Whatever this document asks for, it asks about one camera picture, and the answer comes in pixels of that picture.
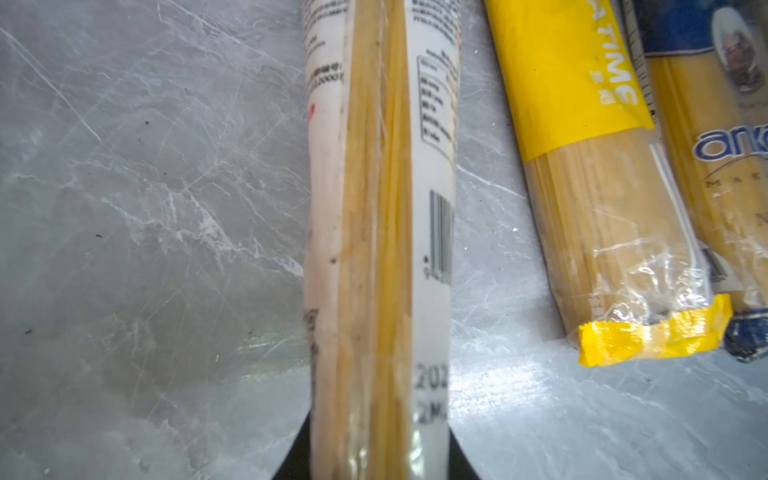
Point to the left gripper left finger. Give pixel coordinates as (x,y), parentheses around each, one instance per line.
(296,464)

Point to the dark blue portrait spaghetti bag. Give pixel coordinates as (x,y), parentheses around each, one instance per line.
(706,66)

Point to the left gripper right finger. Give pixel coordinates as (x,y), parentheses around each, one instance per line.
(459,467)

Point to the red white spaghetti bag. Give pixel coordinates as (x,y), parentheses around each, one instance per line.
(382,80)

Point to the yellow spaghetti bag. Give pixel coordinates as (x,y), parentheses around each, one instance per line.
(624,265)

